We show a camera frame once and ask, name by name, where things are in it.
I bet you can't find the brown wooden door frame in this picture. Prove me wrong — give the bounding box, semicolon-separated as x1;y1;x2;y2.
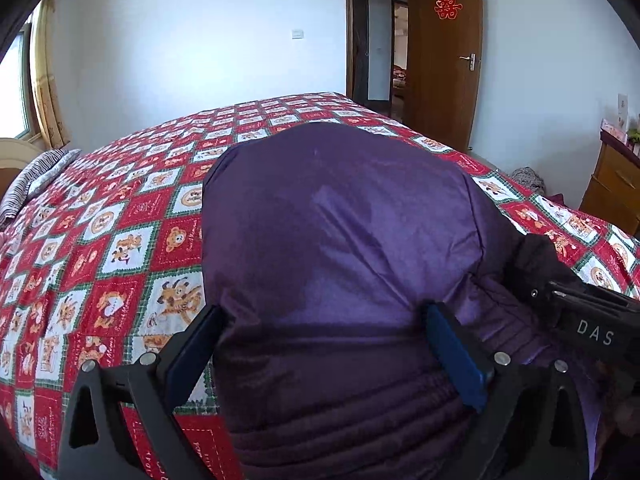
344;0;416;116

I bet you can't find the purple padded jacket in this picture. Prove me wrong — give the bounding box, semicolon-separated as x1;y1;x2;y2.
200;121;606;480

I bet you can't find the brown wooden door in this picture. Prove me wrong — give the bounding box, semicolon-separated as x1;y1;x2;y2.
407;0;483;153

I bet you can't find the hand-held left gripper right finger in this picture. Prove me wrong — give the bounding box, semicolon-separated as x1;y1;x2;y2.
425;301;591;480

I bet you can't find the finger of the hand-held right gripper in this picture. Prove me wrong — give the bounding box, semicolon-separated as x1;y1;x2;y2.
502;235;576;313

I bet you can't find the window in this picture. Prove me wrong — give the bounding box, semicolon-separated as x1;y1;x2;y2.
0;15;38;141

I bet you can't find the beige patterned curtain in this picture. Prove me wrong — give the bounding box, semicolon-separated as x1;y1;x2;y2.
29;0;71;150

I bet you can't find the pink box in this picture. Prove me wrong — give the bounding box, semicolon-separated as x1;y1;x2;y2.
600;119;630;143

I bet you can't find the cream and wood headboard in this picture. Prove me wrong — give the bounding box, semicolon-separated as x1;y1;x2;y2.
0;137;41;201

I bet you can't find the grey striped pillow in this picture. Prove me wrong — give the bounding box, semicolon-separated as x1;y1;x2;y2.
0;147;83;223

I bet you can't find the wooden cabinet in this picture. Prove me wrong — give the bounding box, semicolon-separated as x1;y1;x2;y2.
579;130;640;236

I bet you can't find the red patterned bedspread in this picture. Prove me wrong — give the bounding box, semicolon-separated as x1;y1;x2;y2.
0;91;640;480

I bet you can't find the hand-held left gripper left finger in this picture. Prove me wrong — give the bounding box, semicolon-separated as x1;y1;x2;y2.
56;304;226;480

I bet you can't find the red paper door decoration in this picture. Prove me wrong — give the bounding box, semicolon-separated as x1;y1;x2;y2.
433;0;464;21

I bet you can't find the grey crumpled cloth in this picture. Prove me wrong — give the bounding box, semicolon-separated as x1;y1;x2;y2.
509;166;547;195

